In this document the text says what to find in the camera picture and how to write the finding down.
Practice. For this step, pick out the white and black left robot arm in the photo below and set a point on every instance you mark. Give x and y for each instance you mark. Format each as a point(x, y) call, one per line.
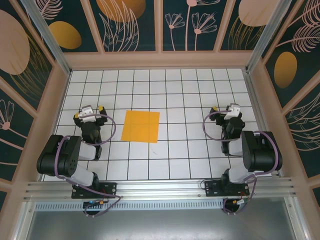
point(85, 152)

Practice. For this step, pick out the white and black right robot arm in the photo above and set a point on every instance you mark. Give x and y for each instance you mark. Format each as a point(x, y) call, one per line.
point(260, 152)

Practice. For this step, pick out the grey metal sheet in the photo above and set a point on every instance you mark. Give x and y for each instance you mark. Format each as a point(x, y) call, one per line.
point(162, 225)

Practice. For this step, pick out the yellow power connector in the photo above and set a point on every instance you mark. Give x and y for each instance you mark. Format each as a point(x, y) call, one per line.
point(236, 202)
point(101, 202)

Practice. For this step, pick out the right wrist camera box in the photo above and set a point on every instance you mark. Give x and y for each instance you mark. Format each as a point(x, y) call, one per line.
point(232, 112)

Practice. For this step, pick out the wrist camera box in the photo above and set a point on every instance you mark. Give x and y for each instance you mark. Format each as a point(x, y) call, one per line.
point(87, 113)
point(232, 112)

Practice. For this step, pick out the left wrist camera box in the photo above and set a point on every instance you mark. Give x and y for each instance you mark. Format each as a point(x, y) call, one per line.
point(87, 113)

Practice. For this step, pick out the aluminium side rail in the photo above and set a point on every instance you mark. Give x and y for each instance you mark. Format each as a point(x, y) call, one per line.
point(252, 100)

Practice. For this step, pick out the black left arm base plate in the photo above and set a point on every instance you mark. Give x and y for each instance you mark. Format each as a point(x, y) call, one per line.
point(110, 190)

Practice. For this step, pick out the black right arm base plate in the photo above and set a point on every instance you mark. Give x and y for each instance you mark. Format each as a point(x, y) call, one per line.
point(212, 190)

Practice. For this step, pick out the aluminium frame post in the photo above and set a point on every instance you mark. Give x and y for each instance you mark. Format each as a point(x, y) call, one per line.
point(50, 42)
point(265, 32)

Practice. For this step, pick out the aluminium mounting rail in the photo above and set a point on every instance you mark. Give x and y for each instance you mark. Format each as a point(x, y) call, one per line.
point(162, 187)

